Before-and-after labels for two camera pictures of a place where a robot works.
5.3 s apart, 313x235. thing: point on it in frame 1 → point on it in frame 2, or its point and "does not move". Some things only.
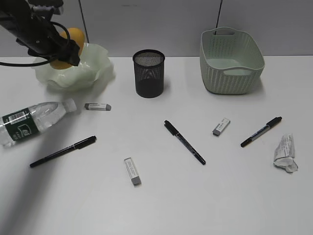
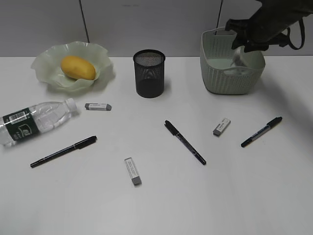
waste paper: [284, 153] → [238, 60]
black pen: [269, 125] does not move
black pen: [173, 131] does not move
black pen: [74, 147] does not move
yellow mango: [77, 35] → [78, 67]
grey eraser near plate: [92, 106] does not move
